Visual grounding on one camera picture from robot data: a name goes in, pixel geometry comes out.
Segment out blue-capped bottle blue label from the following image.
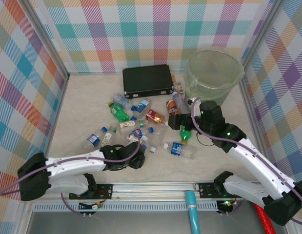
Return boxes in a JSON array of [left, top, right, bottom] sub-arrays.
[[130, 98, 151, 119], [82, 126, 109, 150]]

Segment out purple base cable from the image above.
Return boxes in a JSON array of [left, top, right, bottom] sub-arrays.
[[218, 198, 246, 216], [61, 192, 98, 216]]

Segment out brown label drink bottle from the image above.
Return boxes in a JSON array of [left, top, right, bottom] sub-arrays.
[[165, 99, 181, 116]]

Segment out grey slotted cable duct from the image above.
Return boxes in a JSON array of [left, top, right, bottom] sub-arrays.
[[33, 201, 219, 212]]

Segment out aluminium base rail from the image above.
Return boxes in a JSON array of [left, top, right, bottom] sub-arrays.
[[23, 181, 246, 204]]

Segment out white-capped bottle blue label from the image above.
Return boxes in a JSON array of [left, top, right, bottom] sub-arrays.
[[163, 141, 198, 159]]

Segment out crushed bottle light blue label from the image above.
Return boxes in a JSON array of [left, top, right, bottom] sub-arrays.
[[113, 94, 131, 109]]

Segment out grey metal panel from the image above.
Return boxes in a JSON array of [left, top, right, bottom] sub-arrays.
[[26, 211, 288, 234]]

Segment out tall clear bottle white cap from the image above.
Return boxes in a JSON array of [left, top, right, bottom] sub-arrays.
[[172, 91, 190, 115]]

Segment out aluminium side rail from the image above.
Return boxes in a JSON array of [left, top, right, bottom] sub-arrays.
[[238, 70, 266, 152], [42, 74, 70, 156]]

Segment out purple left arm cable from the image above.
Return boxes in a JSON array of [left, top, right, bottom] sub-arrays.
[[0, 138, 143, 196]]

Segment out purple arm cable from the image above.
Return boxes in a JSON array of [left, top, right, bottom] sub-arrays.
[[0, 138, 143, 196], [191, 97, 302, 226]]

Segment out red glitter pole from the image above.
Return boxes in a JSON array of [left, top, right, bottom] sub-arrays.
[[253, 203, 276, 234]]

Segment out black hard case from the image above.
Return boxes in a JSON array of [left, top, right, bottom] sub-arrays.
[[122, 64, 175, 99]]

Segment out small playing card box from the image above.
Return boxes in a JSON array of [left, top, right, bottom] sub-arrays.
[[173, 82, 185, 95]]

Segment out aluminium frame post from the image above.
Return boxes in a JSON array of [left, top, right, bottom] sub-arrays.
[[240, 0, 286, 68], [23, 0, 70, 81]]

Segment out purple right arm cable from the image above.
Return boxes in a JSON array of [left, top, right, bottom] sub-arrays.
[[191, 97, 302, 226]]

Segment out green bottle yellow cap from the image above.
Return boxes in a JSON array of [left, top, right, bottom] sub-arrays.
[[179, 124, 193, 145], [107, 101, 130, 122]]

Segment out thin black wire loop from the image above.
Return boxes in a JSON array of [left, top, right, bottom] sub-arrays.
[[196, 133, 214, 147]]

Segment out white label bottle green cap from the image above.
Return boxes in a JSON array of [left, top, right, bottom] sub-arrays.
[[100, 126, 117, 148], [119, 119, 145, 134]]

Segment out red label juice bottle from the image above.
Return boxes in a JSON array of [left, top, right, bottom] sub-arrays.
[[145, 109, 169, 127]]

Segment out clear plastic waste bin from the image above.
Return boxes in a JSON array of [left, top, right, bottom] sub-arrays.
[[184, 46, 246, 108]]

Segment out pepsi label bottle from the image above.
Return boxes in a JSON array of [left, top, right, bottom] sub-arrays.
[[127, 128, 148, 143]]

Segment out teal pole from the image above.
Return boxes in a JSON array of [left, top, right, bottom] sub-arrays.
[[185, 191, 201, 234]]

